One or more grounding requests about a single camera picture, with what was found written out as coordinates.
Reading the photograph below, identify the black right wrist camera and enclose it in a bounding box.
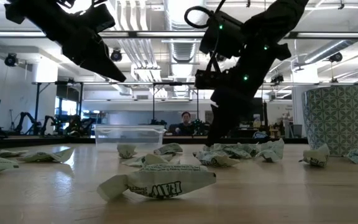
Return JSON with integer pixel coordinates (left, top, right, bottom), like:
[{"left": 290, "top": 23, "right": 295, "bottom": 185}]
[{"left": 194, "top": 68, "right": 230, "bottom": 90}]

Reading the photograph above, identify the black table frame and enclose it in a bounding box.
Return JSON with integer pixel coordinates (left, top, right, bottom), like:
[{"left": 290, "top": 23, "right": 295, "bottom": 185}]
[{"left": 0, "top": 134, "right": 358, "bottom": 151}]

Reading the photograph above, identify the clear plastic bin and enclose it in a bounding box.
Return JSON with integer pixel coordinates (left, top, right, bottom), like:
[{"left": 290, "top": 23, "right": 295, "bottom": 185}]
[{"left": 93, "top": 124, "right": 167, "bottom": 153}]

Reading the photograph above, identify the green patterned white cup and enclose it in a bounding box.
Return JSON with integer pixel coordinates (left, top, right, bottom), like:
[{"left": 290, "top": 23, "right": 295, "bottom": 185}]
[{"left": 301, "top": 85, "right": 358, "bottom": 157}]

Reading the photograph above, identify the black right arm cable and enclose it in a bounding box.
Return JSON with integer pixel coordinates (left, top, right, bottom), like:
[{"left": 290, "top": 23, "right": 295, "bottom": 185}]
[{"left": 184, "top": 0, "right": 226, "bottom": 30}]

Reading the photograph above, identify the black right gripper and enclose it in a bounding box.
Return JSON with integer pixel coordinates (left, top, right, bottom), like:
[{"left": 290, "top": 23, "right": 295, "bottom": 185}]
[{"left": 206, "top": 60, "right": 262, "bottom": 146}]

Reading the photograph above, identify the black hanging monitor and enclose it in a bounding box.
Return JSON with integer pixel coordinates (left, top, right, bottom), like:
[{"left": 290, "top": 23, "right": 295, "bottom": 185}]
[{"left": 56, "top": 84, "right": 81, "bottom": 103}]

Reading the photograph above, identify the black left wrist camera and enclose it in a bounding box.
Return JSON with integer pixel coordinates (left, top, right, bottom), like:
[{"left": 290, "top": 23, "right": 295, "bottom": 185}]
[{"left": 81, "top": 3, "right": 117, "bottom": 34}]

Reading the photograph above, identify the person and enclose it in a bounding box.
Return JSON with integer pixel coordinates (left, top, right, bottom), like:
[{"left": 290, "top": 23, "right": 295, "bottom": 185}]
[{"left": 174, "top": 111, "right": 197, "bottom": 137}]

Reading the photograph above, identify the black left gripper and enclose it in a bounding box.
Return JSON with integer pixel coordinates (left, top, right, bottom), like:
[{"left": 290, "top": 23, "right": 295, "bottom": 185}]
[{"left": 42, "top": 6, "right": 127, "bottom": 83}]

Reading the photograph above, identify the sweetener packet with RAW print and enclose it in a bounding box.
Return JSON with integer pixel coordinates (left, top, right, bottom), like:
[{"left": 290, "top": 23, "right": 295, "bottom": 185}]
[{"left": 96, "top": 164, "right": 217, "bottom": 202}]

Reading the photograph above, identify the black ceiling spotlight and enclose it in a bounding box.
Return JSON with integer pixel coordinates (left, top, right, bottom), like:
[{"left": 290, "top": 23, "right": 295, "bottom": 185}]
[
  {"left": 270, "top": 73, "right": 285, "bottom": 84},
  {"left": 328, "top": 52, "right": 344, "bottom": 63},
  {"left": 4, "top": 52, "right": 20, "bottom": 68},
  {"left": 109, "top": 48, "right": 123, "bottom": 62}
]

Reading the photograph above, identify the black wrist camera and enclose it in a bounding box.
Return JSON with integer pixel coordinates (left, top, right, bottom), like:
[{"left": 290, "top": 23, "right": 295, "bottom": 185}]
[
  {"left": 81, "top": 3, "right": 117, "bottom": 34},
  {"left": 194, "top": 68, "right": 230, "bottom": 90}
]

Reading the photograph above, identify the silver ventilation duct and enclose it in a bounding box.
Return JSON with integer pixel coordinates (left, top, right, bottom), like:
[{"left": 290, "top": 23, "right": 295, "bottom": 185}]
[{"left": 163, "top": 0, "right": 206, "bottom": 99}]

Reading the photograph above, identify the black overhead frame bar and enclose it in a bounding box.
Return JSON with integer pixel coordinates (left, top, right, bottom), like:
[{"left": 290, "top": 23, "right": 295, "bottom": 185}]
[{"left": 0, "top": 30, "right": 358, "bottom": 40}]

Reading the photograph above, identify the black background rig frame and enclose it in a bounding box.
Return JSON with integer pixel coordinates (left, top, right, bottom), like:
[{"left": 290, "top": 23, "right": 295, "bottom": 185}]
[
  {"left": 152, "top": 82, "right": 200, "bottom": 125},
  {"left": 32, "top": 80, "right": 85, "bottom": 136}
]

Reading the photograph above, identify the gray waste bin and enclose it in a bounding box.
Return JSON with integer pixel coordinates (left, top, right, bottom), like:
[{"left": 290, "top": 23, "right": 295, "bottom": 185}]
[{"left": 291, "top": 124, "right": 304, "bottom": 138}]

